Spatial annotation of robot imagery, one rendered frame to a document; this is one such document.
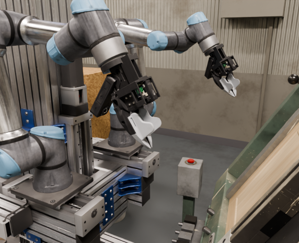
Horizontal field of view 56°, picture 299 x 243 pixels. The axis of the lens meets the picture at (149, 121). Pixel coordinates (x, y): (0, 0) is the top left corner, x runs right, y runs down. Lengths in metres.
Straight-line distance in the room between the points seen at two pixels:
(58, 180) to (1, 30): 0.54
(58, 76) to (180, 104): 3.29
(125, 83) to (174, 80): 3.78
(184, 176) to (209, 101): 2.81
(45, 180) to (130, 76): 0.63
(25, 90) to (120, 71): 0.78
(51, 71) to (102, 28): 0.68
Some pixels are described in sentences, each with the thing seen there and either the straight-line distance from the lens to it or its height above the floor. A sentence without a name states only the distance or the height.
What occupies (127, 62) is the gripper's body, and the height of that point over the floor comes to 1.54.
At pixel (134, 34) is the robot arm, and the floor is 1.60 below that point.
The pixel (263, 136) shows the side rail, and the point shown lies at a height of 1.12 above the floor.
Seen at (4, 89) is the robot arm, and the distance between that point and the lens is 1.00.
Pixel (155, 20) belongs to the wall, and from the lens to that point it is 4.51.
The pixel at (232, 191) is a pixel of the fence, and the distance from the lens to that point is 1.34.
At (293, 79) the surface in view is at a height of 1.45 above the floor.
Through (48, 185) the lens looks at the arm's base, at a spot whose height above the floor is 1.06.
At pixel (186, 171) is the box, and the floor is 0.90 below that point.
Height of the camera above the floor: 1.60
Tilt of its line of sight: 17 degrees down
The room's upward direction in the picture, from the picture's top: straight up
